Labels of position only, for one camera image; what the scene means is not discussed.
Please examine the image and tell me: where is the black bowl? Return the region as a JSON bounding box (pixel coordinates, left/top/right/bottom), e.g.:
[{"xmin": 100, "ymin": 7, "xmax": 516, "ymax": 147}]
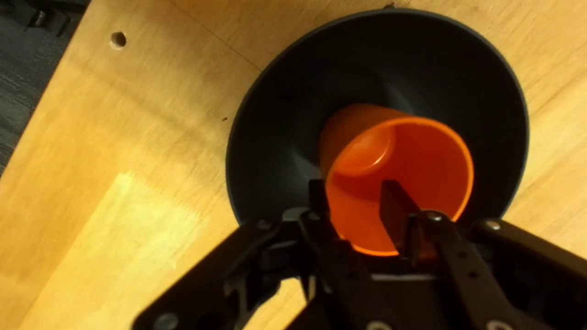
[{"xmin": 225, "ymin": 8, "xmax": 531, "ymax": 230}]

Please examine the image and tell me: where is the orange plastic cup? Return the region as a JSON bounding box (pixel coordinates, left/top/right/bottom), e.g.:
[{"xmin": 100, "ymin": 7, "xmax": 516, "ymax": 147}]
[{"xmin": 319, "ymin": 104, "xmax": 475, "ymax": 257}]

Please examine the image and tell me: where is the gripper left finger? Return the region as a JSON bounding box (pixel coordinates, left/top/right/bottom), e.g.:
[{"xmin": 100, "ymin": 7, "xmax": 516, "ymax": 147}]
[{"xmin": 131, "ymin": 179, "xmax": 395, "ymax": 330}]

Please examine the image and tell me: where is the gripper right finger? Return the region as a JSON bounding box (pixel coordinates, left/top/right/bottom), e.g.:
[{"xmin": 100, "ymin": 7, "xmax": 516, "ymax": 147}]
[{"xmin": 380, "ymin": 180, "xmax": 587, "ymax": 330}]

